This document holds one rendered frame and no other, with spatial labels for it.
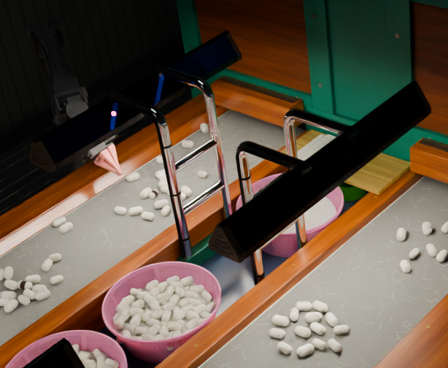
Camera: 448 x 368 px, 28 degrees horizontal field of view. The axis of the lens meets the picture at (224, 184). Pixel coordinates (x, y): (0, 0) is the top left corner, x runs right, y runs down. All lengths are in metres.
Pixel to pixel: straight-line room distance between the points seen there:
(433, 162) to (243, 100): 0.62
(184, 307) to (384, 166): 0.66
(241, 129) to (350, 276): 0.74
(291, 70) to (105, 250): 0.71
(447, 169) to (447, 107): 0.15
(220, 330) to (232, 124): 0.90
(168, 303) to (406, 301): 0.52
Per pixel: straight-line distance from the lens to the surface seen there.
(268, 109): 2.54
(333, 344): 1.88
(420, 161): 2.27
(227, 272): 2.22
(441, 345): 1.87
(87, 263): 2.24
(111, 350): 1.98
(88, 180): 2.50
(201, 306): 2.03
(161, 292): 2.11
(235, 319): 1.95
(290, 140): 1.97
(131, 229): 2.32
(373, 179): 2.30
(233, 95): 2.61
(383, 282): 2.05
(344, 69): 2.38
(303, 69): 2.48
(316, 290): 2.04
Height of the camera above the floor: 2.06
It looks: 33 degrees down
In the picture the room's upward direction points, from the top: 9 degrees counter-clockwise
